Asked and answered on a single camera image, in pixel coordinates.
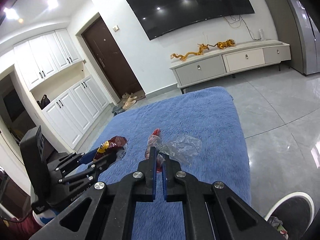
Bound golden tiger figurine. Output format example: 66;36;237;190
214;39;236;49

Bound wall light switch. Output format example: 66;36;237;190
113;25;119;32

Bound white power strip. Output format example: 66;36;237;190
259;29;264;41

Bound red snack bag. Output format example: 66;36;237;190
93;136;127;164

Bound black wall television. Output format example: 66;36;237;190
126;0;254;40

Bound white round trash bin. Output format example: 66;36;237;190
264;192;315;239

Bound beige slippers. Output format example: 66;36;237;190
122;93;138;111

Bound white TV cabinet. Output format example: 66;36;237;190
170;40;291;89

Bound black handbag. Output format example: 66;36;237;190
36;94;50;110

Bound dark brown door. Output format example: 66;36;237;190
82;17;142;98

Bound blue fluffy blanket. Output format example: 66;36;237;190
75;86;252;240

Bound grey slippers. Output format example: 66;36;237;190
112;106;125;116

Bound grey refrigerator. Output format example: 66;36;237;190
287;0;319;76

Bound white cupboard unit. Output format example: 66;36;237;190
13;29;110;150

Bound clear plastic wrapper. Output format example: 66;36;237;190
159;135;202;166

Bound golden dragon figurine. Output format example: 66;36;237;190
170;44;209;61

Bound small red wrapper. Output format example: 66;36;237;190
144;128;166;172

